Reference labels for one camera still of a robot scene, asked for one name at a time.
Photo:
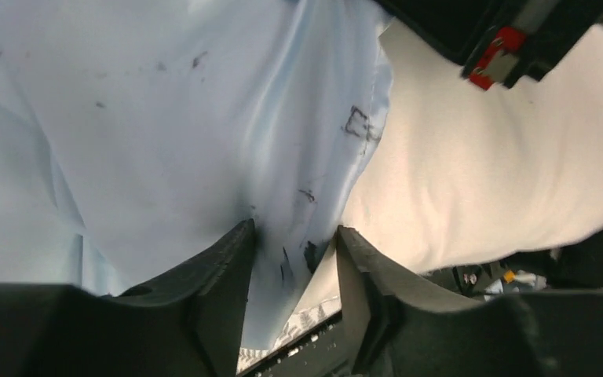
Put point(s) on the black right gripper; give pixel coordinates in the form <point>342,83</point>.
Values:
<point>499,42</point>

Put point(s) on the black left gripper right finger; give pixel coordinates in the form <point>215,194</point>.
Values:
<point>398,323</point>

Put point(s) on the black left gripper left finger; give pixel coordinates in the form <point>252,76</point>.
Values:
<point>187,321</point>

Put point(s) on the cream white pillow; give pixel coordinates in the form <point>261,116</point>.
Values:
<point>432,170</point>

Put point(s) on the light blue pillowcase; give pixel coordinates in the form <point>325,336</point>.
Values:
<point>133,134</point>

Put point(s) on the floral patterned table mat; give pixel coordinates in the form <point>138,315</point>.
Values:
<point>300,322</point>

